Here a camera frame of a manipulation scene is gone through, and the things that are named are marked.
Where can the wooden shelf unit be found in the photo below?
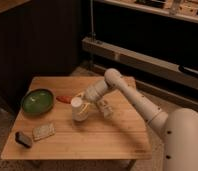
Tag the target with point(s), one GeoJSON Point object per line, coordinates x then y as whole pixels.
{"type": "Point", "coordinates": [144, 39]}

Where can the metal pole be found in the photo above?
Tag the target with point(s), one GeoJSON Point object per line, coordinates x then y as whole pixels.
{"type": "Point", "coordinates": [93, 35]}

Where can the wooden table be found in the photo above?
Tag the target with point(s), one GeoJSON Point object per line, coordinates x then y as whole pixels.
{"type": "Point", "coordinates": [122, 136]}

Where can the green bowl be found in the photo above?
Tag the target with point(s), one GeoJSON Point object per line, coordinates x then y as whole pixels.
{"type": "Point", "coordinates": [37, 102]}

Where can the red carrot toy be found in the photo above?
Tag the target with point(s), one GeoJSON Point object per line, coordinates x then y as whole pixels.
{"type": "Point", "coordinates": [64, 99]}

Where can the white tube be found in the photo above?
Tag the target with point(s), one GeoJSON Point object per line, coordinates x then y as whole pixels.
{"type": "Point", "coordinates": [104, 108]}

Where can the black eraser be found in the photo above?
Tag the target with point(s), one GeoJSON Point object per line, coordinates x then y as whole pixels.
{"type": "Point", "coordinates": [23, 139]}

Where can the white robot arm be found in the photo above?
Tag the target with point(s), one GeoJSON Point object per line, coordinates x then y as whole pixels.
{"type": "Point", "coordinates": [178, 130]}

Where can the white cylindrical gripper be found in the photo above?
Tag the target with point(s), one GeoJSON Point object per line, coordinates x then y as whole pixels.
{"type": "Point", "coordinates": [93, 93]}

